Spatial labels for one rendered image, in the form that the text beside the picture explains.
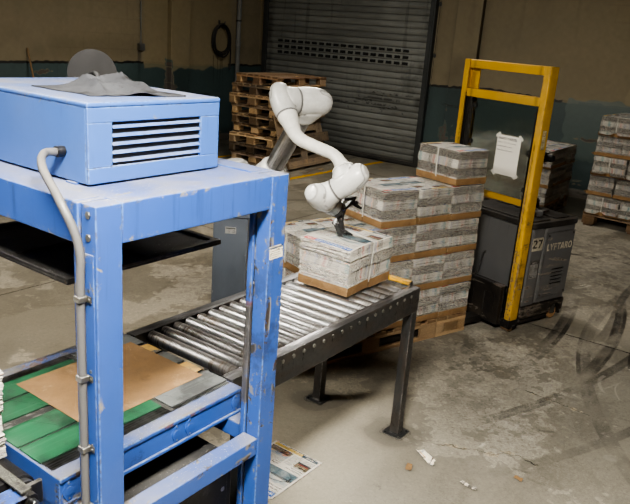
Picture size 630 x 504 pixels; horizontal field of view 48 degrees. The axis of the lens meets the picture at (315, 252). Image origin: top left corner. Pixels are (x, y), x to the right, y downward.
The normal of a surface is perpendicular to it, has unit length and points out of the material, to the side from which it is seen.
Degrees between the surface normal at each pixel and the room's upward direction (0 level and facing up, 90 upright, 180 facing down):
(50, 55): 90
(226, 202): 90
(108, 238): 90
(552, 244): 90
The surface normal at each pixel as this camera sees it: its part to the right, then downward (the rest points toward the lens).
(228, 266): 0.00, 0.29
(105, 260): 0.80, 0.23
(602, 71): -0.59, 0.20
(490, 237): -0.81, 0.11
